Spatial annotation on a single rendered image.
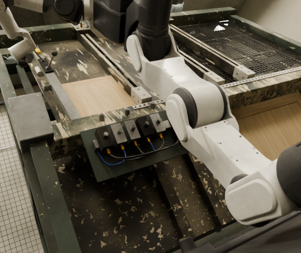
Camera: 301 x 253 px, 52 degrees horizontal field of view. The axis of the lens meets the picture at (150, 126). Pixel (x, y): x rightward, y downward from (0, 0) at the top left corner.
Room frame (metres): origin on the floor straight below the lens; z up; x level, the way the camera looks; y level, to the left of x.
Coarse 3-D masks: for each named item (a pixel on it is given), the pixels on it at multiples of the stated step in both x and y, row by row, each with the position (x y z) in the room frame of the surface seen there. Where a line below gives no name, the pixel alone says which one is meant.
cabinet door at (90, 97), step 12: (72, 84) 1.56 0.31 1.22; (84, 84) 1.58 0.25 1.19; (96, 84) 1.60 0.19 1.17; (108, 84) 1.61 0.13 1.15; (72, 96) 1.48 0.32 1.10; (84, 96) 1.50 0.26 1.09; (96, 96) 1.52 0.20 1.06; (108, 96) 1.53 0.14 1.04; (120, 96) 1.54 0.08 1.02; (84, 108) 1.43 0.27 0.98; (96, 108) 1.45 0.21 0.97; (108, 108) 1.46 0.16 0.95
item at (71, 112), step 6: (42, 54) 1.71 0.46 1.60; (36, 60) 1.70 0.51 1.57; (42, 72) 1.63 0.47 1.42; (48, 78) 1.53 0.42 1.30; (54, 78) 1.54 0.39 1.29; (54, 84) 1.50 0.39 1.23; (60, 84) 1.51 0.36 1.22; (54, 90) 1.47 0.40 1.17; (60, 90) 1.47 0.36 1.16; (60, 96) 1.43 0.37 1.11; (66, 96) 1.44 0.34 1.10; (60, 102) 1.43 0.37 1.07; (66, 102) 1.41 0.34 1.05; (66, 108) 1.38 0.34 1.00; (72, 108) 1.38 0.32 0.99; (66, 114) 1.39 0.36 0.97; (72, 114) 1.35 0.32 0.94; (78, 114) 1.36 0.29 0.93
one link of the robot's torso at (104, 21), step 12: (84, 0) 1.09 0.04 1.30; (96, 0) 1.05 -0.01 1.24; (108, 0) 1.02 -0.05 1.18; (120, 0) 0.99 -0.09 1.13; (132, 0) 1.01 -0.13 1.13; (84, 12) 1.11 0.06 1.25; (96, 12) 1.09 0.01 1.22; (108, 12) 1.04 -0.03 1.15; (120, 12) 1.02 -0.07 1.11; (96, 24) 1.14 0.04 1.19; (108, 24) 1.08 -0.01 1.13; (120, 24) 1.06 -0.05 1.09; (108, 36) 1.12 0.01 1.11; (120, 36) 1.13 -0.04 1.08
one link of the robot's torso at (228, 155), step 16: (176, 96) 0.90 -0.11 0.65; (176, 112) 0.92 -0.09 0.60; (176, 128) 0.95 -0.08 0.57; (208, 128) 0.93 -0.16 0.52; (224, 128) 0.95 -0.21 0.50; (192, 144) 0.95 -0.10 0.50; (208, 144) 0.93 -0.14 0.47; (224, 144) 0.90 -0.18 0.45; (240, 144) 0.92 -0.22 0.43; (208, 160) 0.96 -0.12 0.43; (224, 160) 0.90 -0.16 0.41; (240, 160) 0.88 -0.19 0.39; (256, 160) 0.89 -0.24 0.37; (224, 176) 0.93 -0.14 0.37; (240, 176) 0.85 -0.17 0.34; (256, 224) 0.87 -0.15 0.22
